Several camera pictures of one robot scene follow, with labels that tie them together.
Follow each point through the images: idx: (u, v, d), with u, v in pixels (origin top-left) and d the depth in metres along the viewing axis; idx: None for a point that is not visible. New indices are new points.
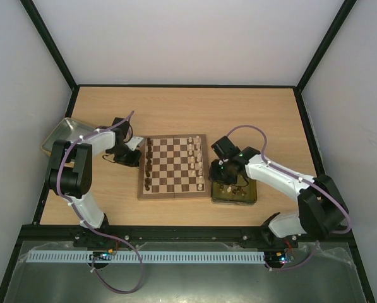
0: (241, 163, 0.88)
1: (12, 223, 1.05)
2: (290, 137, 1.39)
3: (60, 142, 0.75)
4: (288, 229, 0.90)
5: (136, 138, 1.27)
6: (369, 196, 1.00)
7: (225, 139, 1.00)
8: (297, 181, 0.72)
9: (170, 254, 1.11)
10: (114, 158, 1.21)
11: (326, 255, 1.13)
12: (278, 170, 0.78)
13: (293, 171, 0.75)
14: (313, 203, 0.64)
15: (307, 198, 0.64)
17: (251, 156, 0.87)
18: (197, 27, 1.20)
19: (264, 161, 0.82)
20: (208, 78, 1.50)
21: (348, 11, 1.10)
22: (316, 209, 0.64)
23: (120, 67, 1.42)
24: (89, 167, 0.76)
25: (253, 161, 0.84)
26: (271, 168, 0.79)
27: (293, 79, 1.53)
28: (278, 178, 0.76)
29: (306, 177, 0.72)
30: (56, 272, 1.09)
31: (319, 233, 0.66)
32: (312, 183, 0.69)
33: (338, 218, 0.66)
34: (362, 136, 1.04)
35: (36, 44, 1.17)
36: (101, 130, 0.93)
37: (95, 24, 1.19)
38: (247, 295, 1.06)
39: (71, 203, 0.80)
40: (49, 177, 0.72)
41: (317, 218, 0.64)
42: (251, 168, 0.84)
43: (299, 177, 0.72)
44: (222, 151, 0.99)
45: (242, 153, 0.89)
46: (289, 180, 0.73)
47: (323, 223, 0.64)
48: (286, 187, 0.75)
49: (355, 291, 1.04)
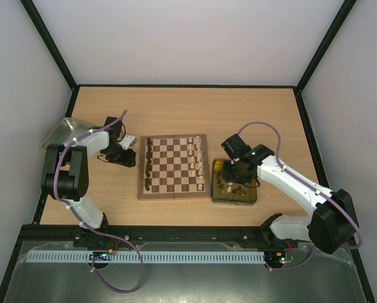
0: (252, 161, 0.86)
1: (12, 223, 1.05)
2: (290, 137, 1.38)
3: (53, 146, 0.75)
4: (290, 230, 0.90)
5: (129, 137, 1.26)
6: (369, 196, 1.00)
7: (237, 137, 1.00)
8: (314, 194, 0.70)
9: (170, 254, 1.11)
10: (107, 158, 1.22)
11: (327, 256, 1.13)
12: (295, 179, 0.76)
13: (311, 183, 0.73)
14: (329, 219, 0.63)
15: (324, 214, 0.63)
17: (263, 156, 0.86)
18: (197, 26, 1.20)
19: (278, 165, 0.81)
20: (209, 78, 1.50)
21: (349, 11, 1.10)
22: (331, 226, 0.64)
23: (120, 67, 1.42)
24: (85, 170, 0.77)
25: (266, 161, 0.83)
26: (288, 176, 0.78)
27: (293, 79, 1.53)
28: (294, 187, 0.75)
29: (323, 191, 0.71)
30: (56, 272, 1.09)
31: (328, 247, 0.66)
32: (329, 198, 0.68)
33: (348, 233, 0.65)
34: (363, 136, 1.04)
35: (36, 43, 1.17)
36: (95, 130, 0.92)
37: (95, 24, 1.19)
38: (247, 295, 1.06)
39: (69, 206, 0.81)
40: (45, 181, 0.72)
41: (331, 233, 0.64)
42: (264, 170, 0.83)
43: (316, 190, 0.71)
44: (232, 150, 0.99)
45: (255, 151, 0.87)
46: (305, 191, 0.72)
47: (335, 240, 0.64)
48: (300, 197, 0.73)
49: (355, 291, 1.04)
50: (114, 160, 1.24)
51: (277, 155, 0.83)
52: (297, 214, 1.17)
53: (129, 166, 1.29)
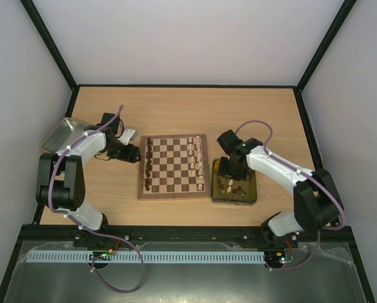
0: (243, 153, 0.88)
1: (12, 223, 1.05)
2: (290, 137, 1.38)
3: (47, 155, 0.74)
4: (289, 229, 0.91)
5: (129, 132, 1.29)
6: (369, 196, 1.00)
7: (231, 133, 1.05)
8: (295, 173, 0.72)
9: (170, 254, 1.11)
10: (107, 154, 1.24)
11: (326, 255, 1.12)
12: (277, 162, 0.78)
13: (292, 163, 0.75)
14: (310, 196, 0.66)
15: (304, 191, 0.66)
17: (253, 147, 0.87)
18: (198, 26, 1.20)
19: (264, 153, 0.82)
20: (209, 78, 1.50)
21: (348, 11, 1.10)
22: (311, 202, 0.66)
23: (120, 67, 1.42)
24: (81, 179, 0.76)
25: (254, 151, 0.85)
26: (271, 161, 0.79)
27: (293, 79, 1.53)
28: (277, 170, 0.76)
29: (304, 170, 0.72)
30: (56, 272, 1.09)
31: (311, 226, 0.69)
32: (310, 176, 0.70)
33: (331, 213, 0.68)
34: (363, 136, 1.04)
35: (36, 43, 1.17)
36: (90, 132, 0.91)
37: (95, 24, 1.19)
38: (247, 295, 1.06)
39: (67, 214, 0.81)
40: (40, 191, 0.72)
41: (311, 209, 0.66)
42: (252, 158, 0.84)
43: (297, 169, 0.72)
44: (226, 144, 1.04)
45: (246, 142, 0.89)
46: (288, 172, 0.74)
47: (316, 215, 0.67)
48: (284, 179, 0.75)
49: (356, 291, 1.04)
50: (114, 156, 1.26)
51: (264, 144, 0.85)
52: None
53: (131, 162, 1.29)
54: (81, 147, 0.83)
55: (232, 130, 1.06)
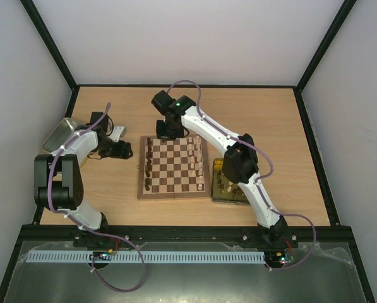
0: (178, 113, 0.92)
1: (12, 223, 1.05)
2: (291, 137, 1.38)
3: (41, 157, 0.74)
4: (262, 210, 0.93)
5: (117, 129, 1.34)
6: (369, 196, 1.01)
7: (163, 93, 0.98)
8: (226, 138, 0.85)
9: (171, 254, 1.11)
10: (99, 154, 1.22)
11: (327, 255, 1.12)
12: (210, 127, 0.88)
13: (223, 128, 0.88)
14: (236, 158, 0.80)
15: (233, 155, 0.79)
17: (187, 108, 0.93)
18: (198, 25, 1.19)
19: (199, 115, 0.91)
20: (209, 77, 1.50)
21: (348, 12, 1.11)
22: (238, 161, 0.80)
23: (120, 67, 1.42)
24: (77, 178, 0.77)
25: (189, 112, 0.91)
26: (204, 123, 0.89)
27: (293, 79, 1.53)
28: (211, 134, 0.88)
29: (233, 135, 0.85)
30: (56, 273, 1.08)
31: (238, 178, 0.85)
32: (237, 140, 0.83)
33: (251, 166, 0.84)
34: (362, 136, 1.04)
35: (36, 42, 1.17)
36: (82, 132, 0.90)
37: (95, 23, 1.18)
38: (247, 295, 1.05)
39: (67, 215, 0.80)
40: (39, 193, 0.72)
41: (237, 168, 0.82)
42: (187, 120, 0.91)
43: (227, 134, 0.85)
44: (160, 106, 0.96)
45: (180, 103, 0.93)
46: (220, 137, 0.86)
47: (240, 172, 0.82)
48: (216, 142, 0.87)
49: (356, 291, 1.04)
50: (107, 156, 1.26)
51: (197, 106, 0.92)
52: (296, 214, 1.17)
53: (125, 158, 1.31)
54: (74, 146, 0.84)
55: (163, 91, 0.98)
